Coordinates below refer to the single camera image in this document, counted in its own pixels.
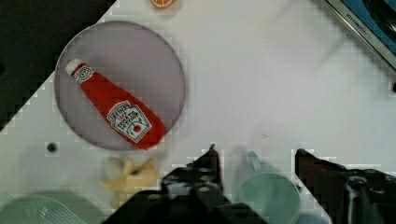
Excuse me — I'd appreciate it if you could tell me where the orange slice toy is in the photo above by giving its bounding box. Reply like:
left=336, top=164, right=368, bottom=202
left=149, top=0, right=177, bottom=8

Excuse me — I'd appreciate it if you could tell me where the green cup with handle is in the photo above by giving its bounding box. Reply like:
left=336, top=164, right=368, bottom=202
left=233, top=151, right=301, bottom=224

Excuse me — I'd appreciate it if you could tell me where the red plush ketchup bottle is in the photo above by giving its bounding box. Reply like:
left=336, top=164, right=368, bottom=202
left=64, top=58, right=166, bottom=150

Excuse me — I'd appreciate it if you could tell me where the silver toaster oven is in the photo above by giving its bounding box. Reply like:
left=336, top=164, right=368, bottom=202
left=323, top=0, right=396, bottom=70

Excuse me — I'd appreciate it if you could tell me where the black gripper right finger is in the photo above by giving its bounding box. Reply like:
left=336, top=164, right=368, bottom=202
left=294, top=148, right=396, bottom=224

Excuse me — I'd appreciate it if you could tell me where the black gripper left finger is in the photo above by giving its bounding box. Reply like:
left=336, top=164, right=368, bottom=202
left=160, top=144, right=224, bottom=213

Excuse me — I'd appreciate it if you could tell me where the grey round plate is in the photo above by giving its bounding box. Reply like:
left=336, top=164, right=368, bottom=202
left=54, top=21, right=186, bottom=150

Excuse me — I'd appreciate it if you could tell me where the yellow peeled banana toy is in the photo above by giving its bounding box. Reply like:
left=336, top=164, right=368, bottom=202
left=100, top=159, right=160, bottom=209

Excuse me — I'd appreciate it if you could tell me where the green oval colander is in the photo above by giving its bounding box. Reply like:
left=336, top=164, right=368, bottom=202
left=0, top=190, right=106, bottom=224

